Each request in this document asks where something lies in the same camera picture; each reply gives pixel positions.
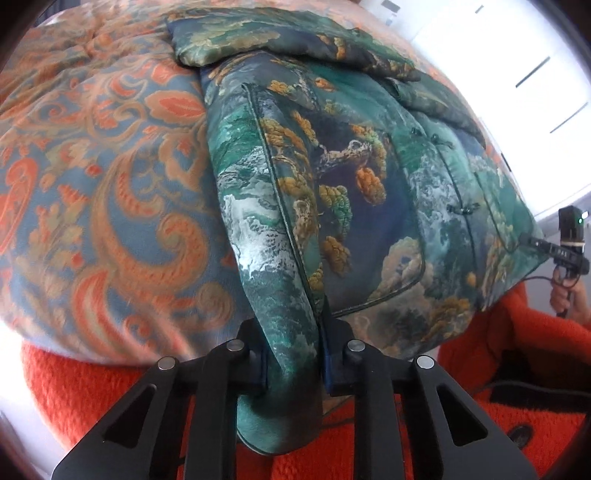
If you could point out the grey wall socket panel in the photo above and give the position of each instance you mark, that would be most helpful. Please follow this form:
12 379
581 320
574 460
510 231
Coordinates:
388 4

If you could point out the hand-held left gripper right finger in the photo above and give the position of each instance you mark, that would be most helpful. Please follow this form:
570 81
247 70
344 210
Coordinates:
339 364

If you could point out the green patterned padded jacket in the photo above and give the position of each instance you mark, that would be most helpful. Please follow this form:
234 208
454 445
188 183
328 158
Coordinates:
346 207

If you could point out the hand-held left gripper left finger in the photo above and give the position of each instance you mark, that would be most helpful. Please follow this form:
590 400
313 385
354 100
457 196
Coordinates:
251 369

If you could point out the orange paisley quilt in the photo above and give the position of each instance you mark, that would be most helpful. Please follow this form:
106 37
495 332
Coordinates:
115 184

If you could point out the white wardrobe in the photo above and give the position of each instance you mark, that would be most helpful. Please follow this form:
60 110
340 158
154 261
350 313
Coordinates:
508 46

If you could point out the person's right hand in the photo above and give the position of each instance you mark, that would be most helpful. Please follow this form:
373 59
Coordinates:
565 295

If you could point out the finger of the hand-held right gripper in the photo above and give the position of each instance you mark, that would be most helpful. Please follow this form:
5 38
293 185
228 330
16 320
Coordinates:
538 243

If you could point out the person's right forearm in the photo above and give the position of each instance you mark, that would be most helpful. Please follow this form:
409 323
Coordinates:
585 304

